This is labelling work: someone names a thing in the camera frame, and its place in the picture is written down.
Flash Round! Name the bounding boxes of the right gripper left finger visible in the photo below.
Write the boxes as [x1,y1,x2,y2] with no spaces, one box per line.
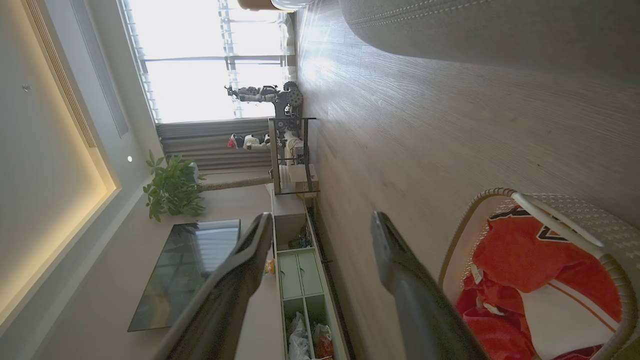
[152,212,274,360]

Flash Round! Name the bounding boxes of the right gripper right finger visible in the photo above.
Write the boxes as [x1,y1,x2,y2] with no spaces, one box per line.
[370,210,491,360]

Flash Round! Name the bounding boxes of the plain red garment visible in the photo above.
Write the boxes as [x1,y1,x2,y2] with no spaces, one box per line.
[455,275,536,360]

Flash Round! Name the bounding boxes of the flat screen television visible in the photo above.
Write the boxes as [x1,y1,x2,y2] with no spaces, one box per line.
[127,219,242,333]

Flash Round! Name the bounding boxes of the white plastic bag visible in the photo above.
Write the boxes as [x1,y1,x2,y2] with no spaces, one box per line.
[287,312,311,360]

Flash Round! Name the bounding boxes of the white green tv cabinet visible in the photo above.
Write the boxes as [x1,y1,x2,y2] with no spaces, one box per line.
[270,185,351,360]

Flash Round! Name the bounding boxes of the orange plastic bag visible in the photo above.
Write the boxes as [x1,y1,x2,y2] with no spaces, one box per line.
[312,324,335,360]

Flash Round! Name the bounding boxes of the red white sports jersey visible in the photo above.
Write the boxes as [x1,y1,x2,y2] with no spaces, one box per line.
[470,205,623,360]

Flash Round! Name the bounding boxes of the green potted plant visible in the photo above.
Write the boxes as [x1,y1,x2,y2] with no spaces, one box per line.
[143,150,273,223]

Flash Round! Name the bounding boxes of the cardboard box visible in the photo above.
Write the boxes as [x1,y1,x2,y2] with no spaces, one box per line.
[289,164,320,199]

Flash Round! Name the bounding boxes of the grey curtain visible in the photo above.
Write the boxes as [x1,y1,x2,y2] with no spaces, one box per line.
[156,117,273,173]

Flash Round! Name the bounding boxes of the white black red robot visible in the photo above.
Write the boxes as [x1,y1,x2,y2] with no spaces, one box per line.
[227,131,273,151]

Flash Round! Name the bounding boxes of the white plastic laundry basket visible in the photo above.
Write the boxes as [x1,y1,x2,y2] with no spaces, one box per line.
[438,188,640,360]

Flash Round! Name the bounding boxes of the grey wheeled background robot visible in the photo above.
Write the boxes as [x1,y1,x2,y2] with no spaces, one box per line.
[225,81,304,119]

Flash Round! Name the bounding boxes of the window with sheer curtain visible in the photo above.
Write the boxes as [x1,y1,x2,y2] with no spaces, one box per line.
[120,0,298,124]

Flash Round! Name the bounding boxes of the grey mat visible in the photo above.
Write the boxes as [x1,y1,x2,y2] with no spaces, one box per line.
[339,0,640,83]

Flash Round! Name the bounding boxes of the metal frame side table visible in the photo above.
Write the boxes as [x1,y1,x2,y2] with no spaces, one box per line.
[268,117,319,196]

